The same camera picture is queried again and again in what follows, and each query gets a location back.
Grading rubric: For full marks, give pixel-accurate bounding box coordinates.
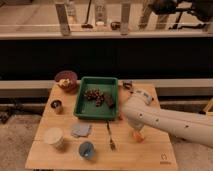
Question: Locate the orange apple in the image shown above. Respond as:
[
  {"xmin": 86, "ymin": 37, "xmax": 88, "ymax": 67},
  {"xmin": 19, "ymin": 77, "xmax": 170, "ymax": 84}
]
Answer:
[{"xmin": 132, "ymin": 131, "xmax": 144, "ymax": 143}]

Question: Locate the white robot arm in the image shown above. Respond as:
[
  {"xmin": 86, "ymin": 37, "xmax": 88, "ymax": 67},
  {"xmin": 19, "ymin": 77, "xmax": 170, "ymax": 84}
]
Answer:
[{"xmin": 121, "ymin": 90, "xmax": 213, "ymax": 148}]

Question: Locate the blue cup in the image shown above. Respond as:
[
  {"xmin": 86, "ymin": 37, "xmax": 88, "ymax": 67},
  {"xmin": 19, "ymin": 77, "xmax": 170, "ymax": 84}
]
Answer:
[{"xmin": 78, "ymin": 141, "xmax": 95, "ymax": 160}]

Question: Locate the white paper cup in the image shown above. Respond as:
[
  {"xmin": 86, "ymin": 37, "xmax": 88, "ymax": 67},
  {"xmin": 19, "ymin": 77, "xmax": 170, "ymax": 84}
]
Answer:
[{"xmin": 43, "ymin": 127, "xmax": 64, "ymax": 149}]

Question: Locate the metal fork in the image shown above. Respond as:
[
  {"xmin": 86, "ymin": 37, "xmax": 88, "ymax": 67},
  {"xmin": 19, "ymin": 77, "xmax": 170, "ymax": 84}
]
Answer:
[{"xmin": 106, "ymin": 121, "xmax": 116, "ymax": 151}]

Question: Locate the dark brown block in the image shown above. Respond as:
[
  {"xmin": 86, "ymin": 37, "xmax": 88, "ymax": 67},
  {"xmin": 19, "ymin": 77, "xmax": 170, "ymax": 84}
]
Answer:
[{"xmin": 104, "ymin": 94, "xmax": 115, "ymax": 108}]

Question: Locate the bunch of dark grapes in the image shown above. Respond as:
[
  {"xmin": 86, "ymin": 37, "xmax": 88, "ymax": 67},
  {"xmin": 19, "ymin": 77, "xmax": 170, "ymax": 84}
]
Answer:
[{"xmin": 84, "ymin": 89, "xmax": 104, "ymax": 107}]

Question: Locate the green plastic tray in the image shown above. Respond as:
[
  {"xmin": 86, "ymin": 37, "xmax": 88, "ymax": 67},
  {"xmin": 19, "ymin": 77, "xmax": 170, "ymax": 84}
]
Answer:
[{"xmin": 74, "ymin": 77, "xmax": 118, "ymax": 120}]

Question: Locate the grey folded cloth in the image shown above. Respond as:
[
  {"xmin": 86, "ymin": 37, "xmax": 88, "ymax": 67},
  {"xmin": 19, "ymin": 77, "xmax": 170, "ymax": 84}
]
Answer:
[{"xmin": 71, "ymin": 123, "xmax": 92, "ymax": 138}]

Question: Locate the small dark tin can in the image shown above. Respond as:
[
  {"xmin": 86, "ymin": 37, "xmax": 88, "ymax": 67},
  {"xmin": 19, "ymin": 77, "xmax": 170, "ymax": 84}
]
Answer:
[{"xmin": 51, "ymin": 100, "xmax": 63, "ymax": 114}]

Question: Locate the dark red bowl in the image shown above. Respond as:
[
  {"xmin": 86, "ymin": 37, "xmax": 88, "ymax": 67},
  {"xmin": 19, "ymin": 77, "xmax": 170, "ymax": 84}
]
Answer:
[{"xmin": 55, "ymin": 70, "xmax": 77, "ymax": 92}]

